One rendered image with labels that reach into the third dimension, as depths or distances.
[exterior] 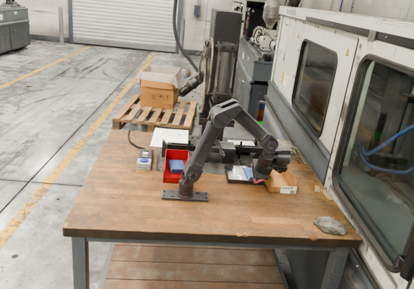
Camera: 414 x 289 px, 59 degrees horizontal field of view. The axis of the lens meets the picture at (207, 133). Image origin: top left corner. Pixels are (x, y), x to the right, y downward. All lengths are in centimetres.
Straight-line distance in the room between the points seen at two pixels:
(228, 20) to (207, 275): 140
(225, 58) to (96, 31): 975
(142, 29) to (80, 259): 988
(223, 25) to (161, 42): 927
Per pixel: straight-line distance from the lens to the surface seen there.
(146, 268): 226
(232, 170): 181
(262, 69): 492
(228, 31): 183
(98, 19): 1135
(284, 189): 172
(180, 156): 189
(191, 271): 225
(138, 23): 1110
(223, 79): 178
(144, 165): 178
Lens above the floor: 172
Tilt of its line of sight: 21 degrees down
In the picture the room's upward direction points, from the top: 6 degrees clockwise
